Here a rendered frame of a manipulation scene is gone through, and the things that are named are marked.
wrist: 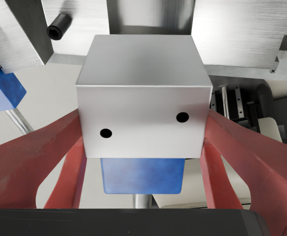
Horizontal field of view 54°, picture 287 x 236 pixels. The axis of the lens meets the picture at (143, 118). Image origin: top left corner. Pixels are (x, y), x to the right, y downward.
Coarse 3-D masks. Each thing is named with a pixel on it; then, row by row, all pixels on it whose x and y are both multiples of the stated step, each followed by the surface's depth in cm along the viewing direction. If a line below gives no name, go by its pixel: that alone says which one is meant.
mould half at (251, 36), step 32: (64, 0) 18; (96, 0) 17; (224, 0) 16; (256, 0) 16; (96, 32) 19; (192, 32) 18; (224, 32) 17; (256, 32) 17; (224, 64) 19; (256, 64) 19
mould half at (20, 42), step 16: (0, 0) 22; (16, 0) 23; (32, 0) 25; (0, 16) 23; (16, 16) 23; (32, 16) 25; (0, 32) 24; (16, 32) 24; (32, 32) 25; (0, 48) 25; (16, 48) 25; (32, 48) 25; (48, 48) 26; (0, 64) 26; (16, 64) 26; (32, 64) 26
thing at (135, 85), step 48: (96, 48) 13; (144, 48) 13; (192, 48) 13; (96, 96) 10; (144, 96) 10; (192, 96) 10; (96, 144) 12; (144, 144) 12; (192, 144) 12; (144, 192) 15
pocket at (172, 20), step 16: (112, 0) 19; (128, 0) 20; (144, 0) 20; (160, 0) 19; (176, 0) 19; (192, 0) 19; (112, 16) 19; (128, 16) 20; (144, 16) 20; (160, 16) 20; (176, 16) 20; (192, 16) 19; (112, 32) 19; (128, 32) 21; (144, 32) 21; (160, 32) 21; (176, 32) 21
